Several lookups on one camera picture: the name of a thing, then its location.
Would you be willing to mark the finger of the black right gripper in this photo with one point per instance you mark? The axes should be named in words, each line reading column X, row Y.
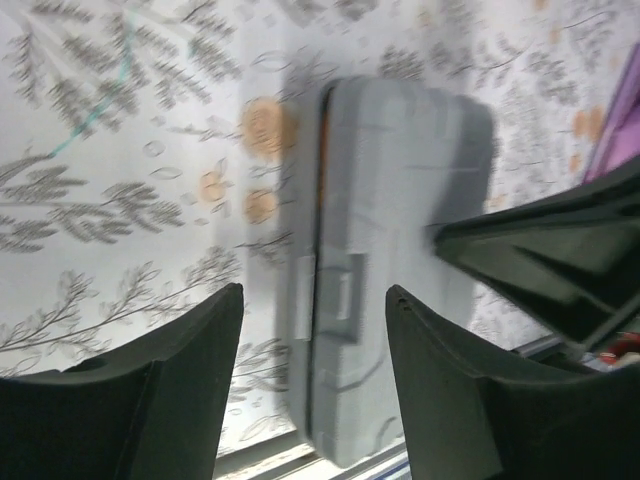
column 570, row 261

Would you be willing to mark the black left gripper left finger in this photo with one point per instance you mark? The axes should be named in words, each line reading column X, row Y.
column 150, row 409

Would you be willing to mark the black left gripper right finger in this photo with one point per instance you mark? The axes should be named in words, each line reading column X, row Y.
column 472, row 410

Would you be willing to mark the grey plastic tool case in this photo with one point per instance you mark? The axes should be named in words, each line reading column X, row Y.
column 403, row 160

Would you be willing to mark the orange tape measure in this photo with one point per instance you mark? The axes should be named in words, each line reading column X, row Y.
column 323, row 145

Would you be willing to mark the purple princess print bag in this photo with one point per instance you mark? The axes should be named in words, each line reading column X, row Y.
column 619, row 139

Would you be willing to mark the aluminium front rail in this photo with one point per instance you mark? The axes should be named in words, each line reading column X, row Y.
column 286, row 457

